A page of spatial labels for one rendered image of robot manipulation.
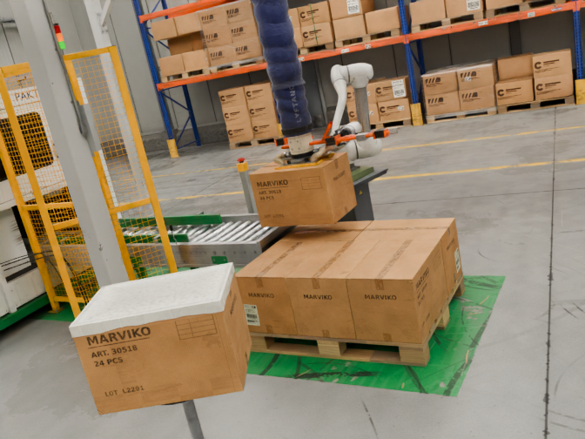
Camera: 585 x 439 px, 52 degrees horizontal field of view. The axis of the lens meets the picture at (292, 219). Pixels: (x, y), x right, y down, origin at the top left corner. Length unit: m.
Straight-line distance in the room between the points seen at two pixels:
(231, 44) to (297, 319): 9.17
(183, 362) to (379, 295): 1.39
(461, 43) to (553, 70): 2.13
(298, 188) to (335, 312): 0.95
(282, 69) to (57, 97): 1.42
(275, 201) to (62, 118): 1.49
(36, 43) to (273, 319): 2.18
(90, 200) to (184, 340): 1.84
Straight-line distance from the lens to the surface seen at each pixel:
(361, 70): 4.74
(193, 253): 4.63
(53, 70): 4.00
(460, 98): 11.14
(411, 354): 3.57
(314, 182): 4.03
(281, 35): 4.07
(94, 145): 4.05
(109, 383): 2.57
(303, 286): 3.64
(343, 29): 11.53
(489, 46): 12.36
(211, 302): 2.31
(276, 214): 4.26
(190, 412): 2.78
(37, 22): 4.01
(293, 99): 4.10
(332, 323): 3.67
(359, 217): 4.95
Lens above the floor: 1.88
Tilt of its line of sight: 16 degrees down
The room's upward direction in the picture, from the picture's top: 12 degrees counter-clockwise
